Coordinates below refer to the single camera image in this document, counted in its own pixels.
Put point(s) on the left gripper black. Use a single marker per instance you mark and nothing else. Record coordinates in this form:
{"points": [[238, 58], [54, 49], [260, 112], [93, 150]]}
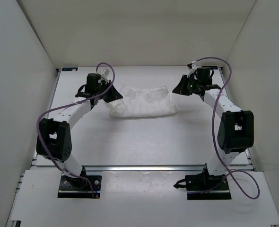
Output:
{"points": [[114, 95]]}

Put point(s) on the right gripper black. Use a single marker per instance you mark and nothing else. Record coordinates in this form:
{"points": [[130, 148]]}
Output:
{"points": [[180, 89]]}

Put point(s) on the white pleated skirt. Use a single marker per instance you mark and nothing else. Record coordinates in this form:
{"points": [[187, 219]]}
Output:
{"points": [[143, 102]]}

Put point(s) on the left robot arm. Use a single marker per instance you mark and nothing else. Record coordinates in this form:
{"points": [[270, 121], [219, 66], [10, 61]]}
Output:
{"points": [[54, 134]]}

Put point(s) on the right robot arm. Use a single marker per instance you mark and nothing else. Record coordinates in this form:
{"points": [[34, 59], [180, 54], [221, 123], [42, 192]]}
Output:
{"points": [[235, 133]]}

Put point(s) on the right blue corner label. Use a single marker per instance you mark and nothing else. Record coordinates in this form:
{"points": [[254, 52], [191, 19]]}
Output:
{"points": [[213, 67]]}

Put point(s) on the blue corner label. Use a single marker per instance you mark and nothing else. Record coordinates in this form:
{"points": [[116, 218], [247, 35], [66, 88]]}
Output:
{"points": [[213, 67], [69, 69]]}

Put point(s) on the left blue corner label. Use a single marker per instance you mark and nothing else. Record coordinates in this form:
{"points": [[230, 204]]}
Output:
{"points": [[69, 69]]}

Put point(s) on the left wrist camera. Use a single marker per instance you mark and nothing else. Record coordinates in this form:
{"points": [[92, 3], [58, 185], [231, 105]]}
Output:
{"points": [[104, 74]]}

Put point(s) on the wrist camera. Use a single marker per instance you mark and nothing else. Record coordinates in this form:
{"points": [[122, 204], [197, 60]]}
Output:
{"points": [[192, 68], [104, 74]]}

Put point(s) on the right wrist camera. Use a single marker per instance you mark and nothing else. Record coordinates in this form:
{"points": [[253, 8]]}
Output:
{"points": [[192, 68]]}

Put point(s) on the aluminium left side rail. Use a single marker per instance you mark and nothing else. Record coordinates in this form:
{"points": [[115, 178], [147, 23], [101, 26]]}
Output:
{"points": [[49, 105]]}

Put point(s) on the aluminium front rail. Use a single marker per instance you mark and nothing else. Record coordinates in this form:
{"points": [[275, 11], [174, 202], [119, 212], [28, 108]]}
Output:
{"points": [[145, 168]]}

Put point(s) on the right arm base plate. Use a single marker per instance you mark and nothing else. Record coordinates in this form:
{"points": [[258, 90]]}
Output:
{"points": [[202, 187]]}

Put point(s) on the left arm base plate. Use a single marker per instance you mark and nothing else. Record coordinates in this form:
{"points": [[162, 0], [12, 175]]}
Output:
{"points": [[78, 188]]}

